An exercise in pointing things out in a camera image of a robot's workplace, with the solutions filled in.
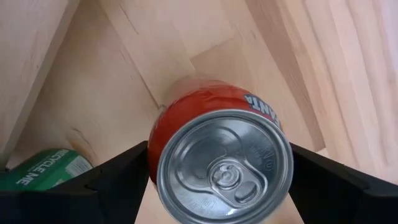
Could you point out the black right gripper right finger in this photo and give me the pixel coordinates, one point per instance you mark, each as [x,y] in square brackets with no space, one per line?
[335,202]

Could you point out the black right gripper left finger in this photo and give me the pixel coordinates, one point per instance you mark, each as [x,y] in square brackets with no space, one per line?
[77,202]

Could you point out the orange-red Fanta can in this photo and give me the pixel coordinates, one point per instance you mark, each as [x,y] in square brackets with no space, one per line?
[224,161]

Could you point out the green Sprite can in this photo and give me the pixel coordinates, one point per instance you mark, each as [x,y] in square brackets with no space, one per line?
[46,171]

